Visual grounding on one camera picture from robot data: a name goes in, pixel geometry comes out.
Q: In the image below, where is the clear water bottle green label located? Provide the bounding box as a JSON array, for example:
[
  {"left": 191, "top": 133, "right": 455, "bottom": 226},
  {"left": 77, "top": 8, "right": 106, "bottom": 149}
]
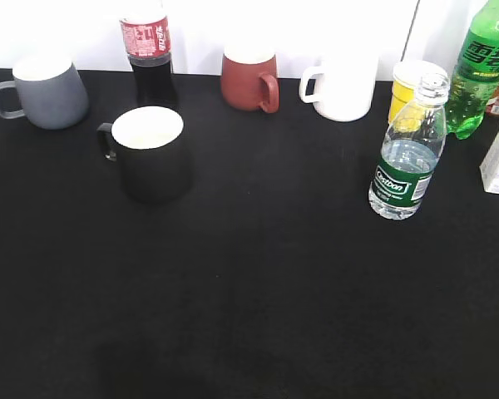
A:
[{"left": 368, "top": 73, "right": 450, "bottom": 220}]

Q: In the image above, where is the red-brown ceramic mug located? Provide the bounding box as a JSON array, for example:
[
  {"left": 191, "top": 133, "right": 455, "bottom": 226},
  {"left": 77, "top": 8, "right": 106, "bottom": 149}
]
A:
[{"left": 220, "top": 43, "right": 279, "bottom": 113}]

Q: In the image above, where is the yellow cup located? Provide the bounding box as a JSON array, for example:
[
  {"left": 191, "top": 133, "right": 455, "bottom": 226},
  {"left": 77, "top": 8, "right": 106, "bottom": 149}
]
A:
[{"left": 388, "top": 60, "right": 437, "bottom": 124}]

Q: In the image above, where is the green soda bottle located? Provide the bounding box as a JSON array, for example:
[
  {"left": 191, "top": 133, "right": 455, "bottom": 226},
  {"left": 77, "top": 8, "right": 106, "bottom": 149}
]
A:
[{"left": 445, "top": 0, "right": 499, "bottom": 140}]

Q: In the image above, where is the cola bottle red label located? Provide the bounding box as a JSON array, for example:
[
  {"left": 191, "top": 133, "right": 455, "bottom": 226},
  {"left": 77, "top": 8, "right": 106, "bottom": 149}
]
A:
[{"left": 119, "top": 1, "right": 178, "bottom": 110}]

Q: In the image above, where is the white ceramic mug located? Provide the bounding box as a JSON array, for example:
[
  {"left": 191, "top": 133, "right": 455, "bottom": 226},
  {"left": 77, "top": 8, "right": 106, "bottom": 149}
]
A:
[{"left": 299, "top": 54, "right": 378, "bottom": 122}]

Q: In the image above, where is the black mug white inside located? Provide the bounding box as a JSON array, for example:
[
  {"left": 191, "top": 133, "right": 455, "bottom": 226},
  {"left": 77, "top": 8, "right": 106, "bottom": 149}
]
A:
[{"left": 96, "top": 106, "right": 192, "bottom": 204}]

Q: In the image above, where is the grey ceramic mug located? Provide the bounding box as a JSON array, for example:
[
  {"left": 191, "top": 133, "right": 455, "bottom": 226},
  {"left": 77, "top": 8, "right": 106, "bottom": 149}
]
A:
[{"left": 0, "top": 53, "right": 89, "bottom": 130}]

